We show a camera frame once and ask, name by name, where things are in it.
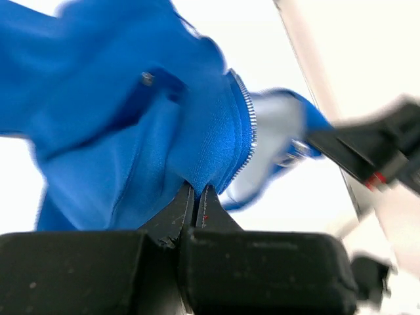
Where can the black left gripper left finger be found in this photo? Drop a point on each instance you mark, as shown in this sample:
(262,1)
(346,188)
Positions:
(165,228)

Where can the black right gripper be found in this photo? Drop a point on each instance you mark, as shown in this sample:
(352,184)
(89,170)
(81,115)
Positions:
(379,151)

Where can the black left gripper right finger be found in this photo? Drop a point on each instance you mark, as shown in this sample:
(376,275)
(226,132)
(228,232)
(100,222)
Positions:
(211,215)

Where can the blue zip-up jacket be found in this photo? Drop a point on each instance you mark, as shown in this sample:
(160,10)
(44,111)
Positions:
(124,102)

